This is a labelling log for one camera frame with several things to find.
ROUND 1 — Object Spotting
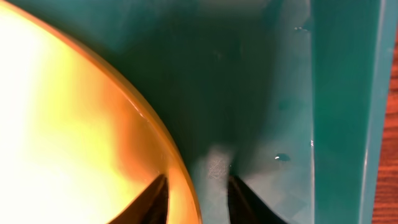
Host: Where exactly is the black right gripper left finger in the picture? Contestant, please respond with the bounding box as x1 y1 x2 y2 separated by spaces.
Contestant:
109 174 169 224

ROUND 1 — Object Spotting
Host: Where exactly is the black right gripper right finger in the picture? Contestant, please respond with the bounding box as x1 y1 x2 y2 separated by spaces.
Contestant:
228 175 287 224

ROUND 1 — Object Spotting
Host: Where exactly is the yellow plate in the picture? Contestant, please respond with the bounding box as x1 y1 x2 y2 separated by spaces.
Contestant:
1 1 202 223

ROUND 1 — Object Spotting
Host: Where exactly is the teal plastic tray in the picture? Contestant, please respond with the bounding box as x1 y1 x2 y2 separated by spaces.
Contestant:
11 0 397 223

